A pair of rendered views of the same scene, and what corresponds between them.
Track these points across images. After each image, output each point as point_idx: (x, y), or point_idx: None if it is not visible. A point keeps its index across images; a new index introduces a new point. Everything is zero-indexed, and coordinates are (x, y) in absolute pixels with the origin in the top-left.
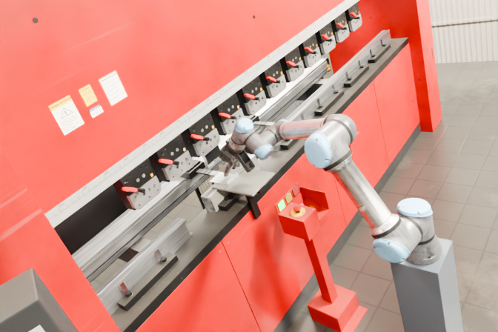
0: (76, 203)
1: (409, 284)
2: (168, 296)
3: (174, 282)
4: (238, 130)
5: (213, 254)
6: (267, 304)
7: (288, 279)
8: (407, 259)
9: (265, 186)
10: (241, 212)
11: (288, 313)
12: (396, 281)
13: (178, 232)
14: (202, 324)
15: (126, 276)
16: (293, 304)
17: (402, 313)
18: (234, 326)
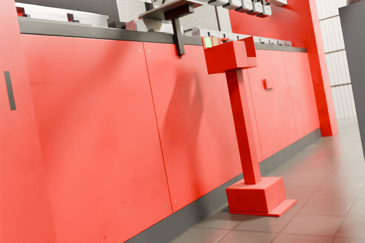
0: None
1: (363, 33)
2: (74, 36)
3: (84, 29)
4: None
5: (132, 46)
6: (180, 165)
7: (205, 158)
8: None
9: (191, 37)
10: (165, 36)
11: (201, 202)
12: (347, 38)
13: (98, 20)
14: (104, 110)
15: (29, 6)
16: (208, 196)
17: (354, 91)
18: (140, 153)
